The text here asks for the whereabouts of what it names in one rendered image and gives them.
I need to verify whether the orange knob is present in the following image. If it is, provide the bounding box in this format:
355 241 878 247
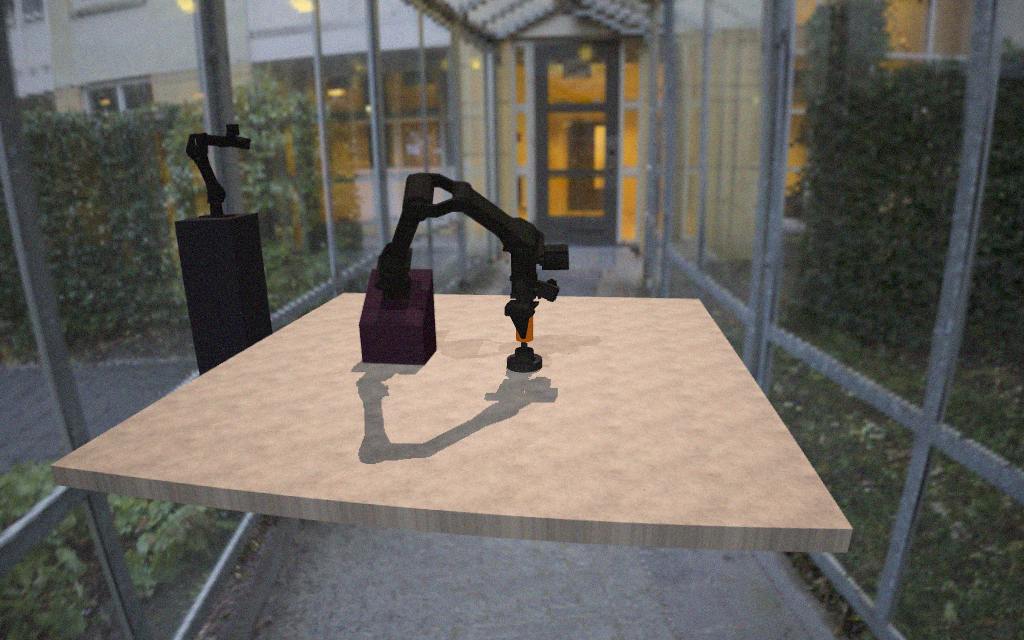
516 316 534 342

